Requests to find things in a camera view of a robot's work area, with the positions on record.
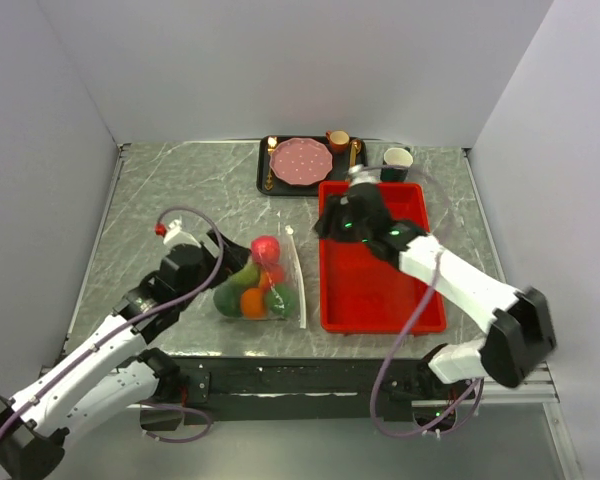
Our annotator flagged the green bell pepper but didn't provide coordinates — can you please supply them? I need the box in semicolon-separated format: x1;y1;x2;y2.
264;283;299;318

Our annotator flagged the orange tangerine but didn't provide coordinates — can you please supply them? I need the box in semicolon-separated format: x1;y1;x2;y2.
240;287;267;320

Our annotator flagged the aluminium frame rail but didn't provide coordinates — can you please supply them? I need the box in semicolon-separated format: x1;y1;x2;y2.
409;364;561;409

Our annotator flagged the red yellow peach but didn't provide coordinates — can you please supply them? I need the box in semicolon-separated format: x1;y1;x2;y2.
258;264;286;290

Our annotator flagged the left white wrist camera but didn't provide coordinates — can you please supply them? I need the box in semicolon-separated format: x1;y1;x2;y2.
154;219;200;248

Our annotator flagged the pink dotted plate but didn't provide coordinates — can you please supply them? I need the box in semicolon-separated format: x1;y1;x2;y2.
269;137;333;186

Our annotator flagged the clear zip top bag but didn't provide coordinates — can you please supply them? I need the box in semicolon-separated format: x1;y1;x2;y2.
212;225;308;330

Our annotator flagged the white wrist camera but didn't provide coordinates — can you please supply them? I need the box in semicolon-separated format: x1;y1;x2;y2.
154;219;200;248
347;164;378;187

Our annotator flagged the orange ceramic cup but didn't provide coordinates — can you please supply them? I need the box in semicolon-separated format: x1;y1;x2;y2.
325;130;351;154

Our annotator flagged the black serving tray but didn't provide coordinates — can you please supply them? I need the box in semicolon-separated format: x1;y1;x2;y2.
256;135;350;197

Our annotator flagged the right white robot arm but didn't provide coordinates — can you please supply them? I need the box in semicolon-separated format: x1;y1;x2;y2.
314;182;557;398

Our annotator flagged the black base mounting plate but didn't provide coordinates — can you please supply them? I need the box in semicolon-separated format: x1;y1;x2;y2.
149;353;476;422

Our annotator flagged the red apple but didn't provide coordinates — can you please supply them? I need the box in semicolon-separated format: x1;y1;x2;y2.
250;235;281;265

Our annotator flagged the red plastic bin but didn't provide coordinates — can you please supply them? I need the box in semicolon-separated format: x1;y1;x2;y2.
319;181;447;335

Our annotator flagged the green avocado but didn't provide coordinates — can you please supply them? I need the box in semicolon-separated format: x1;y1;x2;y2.
213;283;243;318

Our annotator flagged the gold fork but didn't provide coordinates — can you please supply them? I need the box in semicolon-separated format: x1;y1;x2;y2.
264;136;278;191

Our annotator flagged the light green cabbage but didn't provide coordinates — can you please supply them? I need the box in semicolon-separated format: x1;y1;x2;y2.
229;262;260;289

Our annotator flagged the dark green paper cup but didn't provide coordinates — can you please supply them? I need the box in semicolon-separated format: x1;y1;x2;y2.
380;147;414;183

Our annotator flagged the gold spoon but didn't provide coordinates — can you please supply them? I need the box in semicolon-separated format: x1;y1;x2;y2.
351;139;361;156

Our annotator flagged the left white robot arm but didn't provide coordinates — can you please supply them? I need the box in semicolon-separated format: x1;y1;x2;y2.
0;231;250;479

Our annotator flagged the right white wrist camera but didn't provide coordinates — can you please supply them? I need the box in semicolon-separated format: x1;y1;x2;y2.
347;164;378;187

